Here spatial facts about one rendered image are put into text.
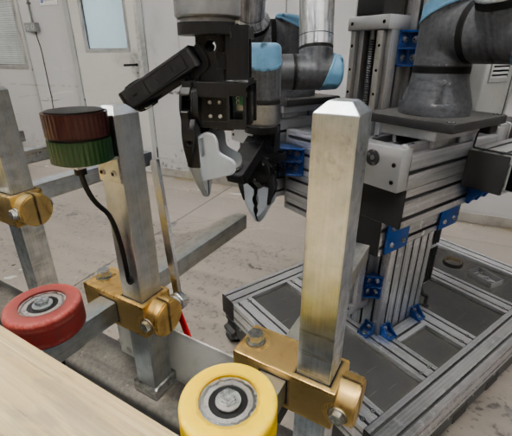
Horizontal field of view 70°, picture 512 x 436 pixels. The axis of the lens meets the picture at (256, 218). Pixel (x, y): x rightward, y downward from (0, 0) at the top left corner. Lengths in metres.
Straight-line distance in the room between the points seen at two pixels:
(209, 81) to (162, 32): 3.29
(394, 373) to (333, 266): 1.08
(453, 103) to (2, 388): 0.86
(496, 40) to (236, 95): 0.52
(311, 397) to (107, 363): 0.38
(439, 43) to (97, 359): 0.87
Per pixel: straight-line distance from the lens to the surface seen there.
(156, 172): 0.53
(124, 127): 0.42
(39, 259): 0.70
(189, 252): 0.62
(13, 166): 0.65
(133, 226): 0.45
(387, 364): 1.39
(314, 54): 0.85
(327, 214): 0.29
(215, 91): 0.44
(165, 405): 0.60
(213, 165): 0.48
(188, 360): 0.58
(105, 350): 0.71
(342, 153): 0.28
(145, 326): 0.50
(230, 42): 0.46
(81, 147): 0.38
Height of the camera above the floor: 1.16
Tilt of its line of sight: 24 degrees down
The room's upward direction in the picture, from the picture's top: straight up
